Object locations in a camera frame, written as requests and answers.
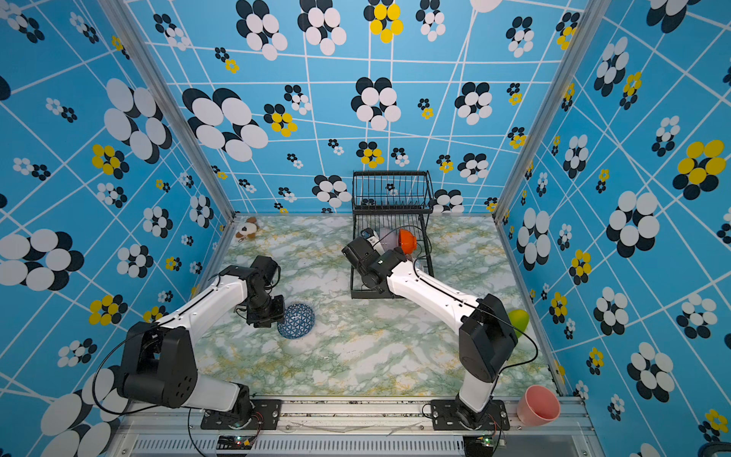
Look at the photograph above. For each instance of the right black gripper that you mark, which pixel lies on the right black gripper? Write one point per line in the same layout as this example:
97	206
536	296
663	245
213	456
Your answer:
397	253

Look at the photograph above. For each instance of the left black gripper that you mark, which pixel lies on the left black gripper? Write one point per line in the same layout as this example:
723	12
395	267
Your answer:
266	322

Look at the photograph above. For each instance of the lilac plastic bowl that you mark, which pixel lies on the lilac plastic bowl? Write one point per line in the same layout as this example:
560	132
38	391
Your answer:
389	238

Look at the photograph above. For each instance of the blue patterned bowl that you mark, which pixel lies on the blue patterned bowl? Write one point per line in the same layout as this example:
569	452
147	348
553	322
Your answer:
299	320

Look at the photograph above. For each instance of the orange plastic bowl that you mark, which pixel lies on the orange plastic bowl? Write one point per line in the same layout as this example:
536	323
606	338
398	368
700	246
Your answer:
407	241

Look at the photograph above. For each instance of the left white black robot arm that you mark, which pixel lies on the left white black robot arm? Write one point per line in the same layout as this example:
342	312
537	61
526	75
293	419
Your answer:
158	364

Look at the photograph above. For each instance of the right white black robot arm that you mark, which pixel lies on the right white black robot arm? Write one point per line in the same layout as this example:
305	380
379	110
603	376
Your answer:
486	337

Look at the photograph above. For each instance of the small plush toy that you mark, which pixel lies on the small plush toy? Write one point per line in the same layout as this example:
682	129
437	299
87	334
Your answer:
248	230

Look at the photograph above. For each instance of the left circuit board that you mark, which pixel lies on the left circuit board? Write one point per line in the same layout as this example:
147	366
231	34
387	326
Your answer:
235	443

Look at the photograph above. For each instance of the circuit board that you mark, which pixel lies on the circuit board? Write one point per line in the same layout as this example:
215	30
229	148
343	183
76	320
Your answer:
478	446
235	443

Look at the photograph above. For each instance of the green mango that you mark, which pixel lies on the green mango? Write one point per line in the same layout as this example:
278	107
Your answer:
519	319

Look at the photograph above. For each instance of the right circuit board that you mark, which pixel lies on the right circuit board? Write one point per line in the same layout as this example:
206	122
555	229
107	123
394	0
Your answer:
478	446

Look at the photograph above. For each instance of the pink plastic cup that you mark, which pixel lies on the pink plastic cup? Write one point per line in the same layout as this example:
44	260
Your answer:
538	407

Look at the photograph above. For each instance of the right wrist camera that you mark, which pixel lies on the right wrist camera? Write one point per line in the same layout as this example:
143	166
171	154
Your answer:
373	238

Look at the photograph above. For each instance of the black wire dish rack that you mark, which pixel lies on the black wire dish rack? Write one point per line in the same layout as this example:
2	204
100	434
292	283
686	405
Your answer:
391	199

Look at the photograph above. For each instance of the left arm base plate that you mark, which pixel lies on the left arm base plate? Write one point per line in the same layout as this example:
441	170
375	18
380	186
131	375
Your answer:
246	414

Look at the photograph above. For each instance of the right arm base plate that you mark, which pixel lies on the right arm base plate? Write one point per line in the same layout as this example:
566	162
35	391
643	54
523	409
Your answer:
453	415

